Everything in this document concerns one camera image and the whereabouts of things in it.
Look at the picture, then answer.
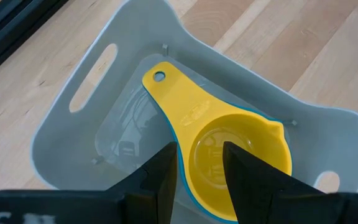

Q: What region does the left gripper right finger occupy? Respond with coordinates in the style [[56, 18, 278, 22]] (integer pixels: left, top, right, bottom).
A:
[[222, 141, 326, 224]]

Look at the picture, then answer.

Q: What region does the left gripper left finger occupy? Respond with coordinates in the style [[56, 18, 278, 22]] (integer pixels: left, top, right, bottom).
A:
[[106, 141, 179, 224]]

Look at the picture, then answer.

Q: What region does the teal measuring cup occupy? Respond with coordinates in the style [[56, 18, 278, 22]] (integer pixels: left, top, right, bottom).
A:
[[142, 83, 294, 224]]

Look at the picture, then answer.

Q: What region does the yellow measuring cup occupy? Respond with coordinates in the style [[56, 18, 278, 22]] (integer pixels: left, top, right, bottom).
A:
[[141, 60, 293, 222]]

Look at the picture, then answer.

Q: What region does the grey plastic basket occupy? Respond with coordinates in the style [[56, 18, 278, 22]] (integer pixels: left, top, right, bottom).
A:
[[29, 0, 358, 224]]

